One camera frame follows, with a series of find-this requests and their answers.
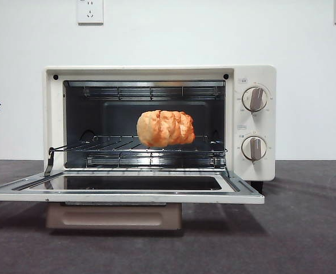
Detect glass oven door with handle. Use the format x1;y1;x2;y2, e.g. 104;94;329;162
0;171;266;231

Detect golden brown bread loaf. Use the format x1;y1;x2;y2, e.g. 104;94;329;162
136;110;196;148

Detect cream Toshiba toaster oven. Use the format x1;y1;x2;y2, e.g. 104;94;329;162
43;65;277;192

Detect cream temperature knob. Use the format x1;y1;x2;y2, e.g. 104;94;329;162
241;87;269;112

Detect cream timer knob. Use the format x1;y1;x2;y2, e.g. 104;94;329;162
241;136;268;162

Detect metal wire oven rack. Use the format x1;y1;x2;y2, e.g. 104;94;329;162
53;135;229;152

